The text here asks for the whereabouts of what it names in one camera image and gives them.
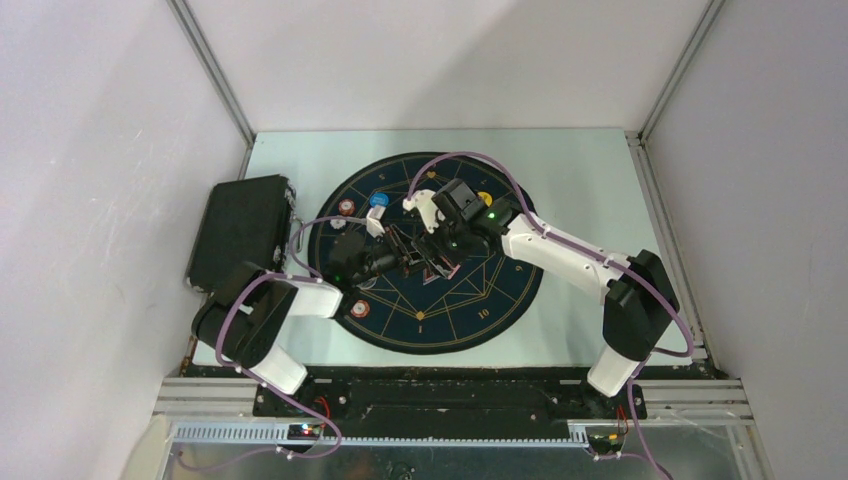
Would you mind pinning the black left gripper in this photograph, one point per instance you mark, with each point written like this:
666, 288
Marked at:
396, 244

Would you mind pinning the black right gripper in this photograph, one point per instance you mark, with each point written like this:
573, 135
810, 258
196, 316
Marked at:
442, 221

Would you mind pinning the yellow big blind button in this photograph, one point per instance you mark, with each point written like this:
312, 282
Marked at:
485, 197

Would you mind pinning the red playing card deck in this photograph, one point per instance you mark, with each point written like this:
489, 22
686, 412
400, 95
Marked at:
445, 269

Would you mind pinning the blue small blind button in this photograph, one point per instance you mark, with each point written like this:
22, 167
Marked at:
379, 199

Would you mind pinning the red poker chip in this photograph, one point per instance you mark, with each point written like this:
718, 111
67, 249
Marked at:
347, 207
360, 309

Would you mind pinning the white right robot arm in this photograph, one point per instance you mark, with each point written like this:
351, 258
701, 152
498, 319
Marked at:
635, 292

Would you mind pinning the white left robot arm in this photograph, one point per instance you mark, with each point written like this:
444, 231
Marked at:
242, 319

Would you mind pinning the round dark poker mat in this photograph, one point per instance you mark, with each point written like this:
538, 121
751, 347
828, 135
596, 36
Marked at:
487, 295

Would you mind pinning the red triangular marker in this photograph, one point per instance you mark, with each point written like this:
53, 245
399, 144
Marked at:
429, 277

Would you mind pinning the black carrying case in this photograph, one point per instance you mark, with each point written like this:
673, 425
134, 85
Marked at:
246, 220

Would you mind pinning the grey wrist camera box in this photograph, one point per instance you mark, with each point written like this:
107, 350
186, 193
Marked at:
373, 221

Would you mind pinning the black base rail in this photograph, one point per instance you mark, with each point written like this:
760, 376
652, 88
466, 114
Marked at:
522, 405

